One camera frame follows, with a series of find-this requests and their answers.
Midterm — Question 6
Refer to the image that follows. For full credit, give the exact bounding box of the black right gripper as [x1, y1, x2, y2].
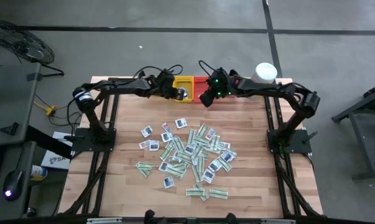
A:
[199, 67, 238, 108]

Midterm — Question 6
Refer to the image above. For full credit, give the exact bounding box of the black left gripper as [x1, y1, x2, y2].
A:
[154, 70, 188, 101]

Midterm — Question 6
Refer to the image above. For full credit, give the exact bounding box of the yellow plastic basket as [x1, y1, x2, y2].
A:
[173, 75, 195, 103]

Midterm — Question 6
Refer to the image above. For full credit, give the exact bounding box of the white yellow wipes canister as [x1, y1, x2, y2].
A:
[251, 62, 278, 85]

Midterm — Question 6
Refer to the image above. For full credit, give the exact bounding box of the black rounded object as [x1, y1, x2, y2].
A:
[225, 212, 239, 224]
[143, 209, 157, 224]

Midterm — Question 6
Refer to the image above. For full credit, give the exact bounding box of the yellow power plug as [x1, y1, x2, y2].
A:
[33, 101, 57, 118]

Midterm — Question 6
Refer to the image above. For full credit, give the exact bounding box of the black desk support bar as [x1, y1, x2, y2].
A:
[25, 126, 74, 159]

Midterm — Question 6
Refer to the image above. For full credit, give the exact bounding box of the white printed cardboard box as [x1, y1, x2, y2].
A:
[40, 131, 75, 170]

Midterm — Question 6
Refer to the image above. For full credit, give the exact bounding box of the black metal stand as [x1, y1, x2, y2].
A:
[331, 79, 375, 181]

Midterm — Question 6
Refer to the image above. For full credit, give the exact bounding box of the white yellow can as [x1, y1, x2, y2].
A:
[30, 164, 48, 182]

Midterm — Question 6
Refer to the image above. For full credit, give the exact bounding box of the black floor fan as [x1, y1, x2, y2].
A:
[0, 20, 65, 78]

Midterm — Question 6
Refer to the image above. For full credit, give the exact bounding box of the grey desk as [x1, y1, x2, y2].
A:
[0, 62, 42, 218]

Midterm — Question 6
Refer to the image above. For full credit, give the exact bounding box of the black computer mouse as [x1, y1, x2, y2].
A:
[2, 169, 26, 202]

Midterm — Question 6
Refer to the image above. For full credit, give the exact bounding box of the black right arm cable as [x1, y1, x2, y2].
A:
[198, 60, 218, 78]

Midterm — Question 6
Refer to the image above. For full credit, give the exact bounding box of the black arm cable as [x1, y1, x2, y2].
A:
[198, 60, 218, 78]
[133, 64, 184, 82]

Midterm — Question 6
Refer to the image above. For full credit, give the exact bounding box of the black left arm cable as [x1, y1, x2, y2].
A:
[133, 64, 184, 82]

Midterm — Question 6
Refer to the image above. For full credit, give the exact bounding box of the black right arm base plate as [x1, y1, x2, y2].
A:
[267, 129, 313, 155]

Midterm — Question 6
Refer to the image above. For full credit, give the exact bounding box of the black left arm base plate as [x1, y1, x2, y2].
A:
[70, 127, 116, 153]

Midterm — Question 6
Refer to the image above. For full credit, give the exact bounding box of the silver metal bracket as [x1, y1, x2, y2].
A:
[87, 217, 123, 224]
[261, 218, 297, 224]

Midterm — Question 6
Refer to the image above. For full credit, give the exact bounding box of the black desk bracket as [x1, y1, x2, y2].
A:
[0, 122, 20, 137]

